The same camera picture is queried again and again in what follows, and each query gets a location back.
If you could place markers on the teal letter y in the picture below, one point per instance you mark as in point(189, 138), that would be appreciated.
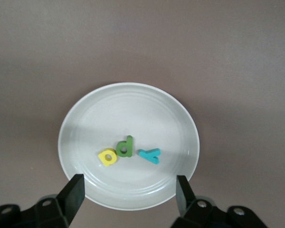
point(147, 154)

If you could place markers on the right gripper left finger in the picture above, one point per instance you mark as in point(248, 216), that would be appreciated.
point(73, 197)

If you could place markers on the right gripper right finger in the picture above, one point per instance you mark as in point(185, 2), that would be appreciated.
point(184, 197)

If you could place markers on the beige round plate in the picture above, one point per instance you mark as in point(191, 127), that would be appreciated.
point(133, 114)

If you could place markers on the yellow letter a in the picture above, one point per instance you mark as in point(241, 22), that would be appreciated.
point(102, 158)

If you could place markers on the brown table cover sheet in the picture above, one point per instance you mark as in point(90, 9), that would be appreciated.
point(38, 47)

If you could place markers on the green letter d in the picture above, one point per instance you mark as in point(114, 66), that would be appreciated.
point(129, 145)

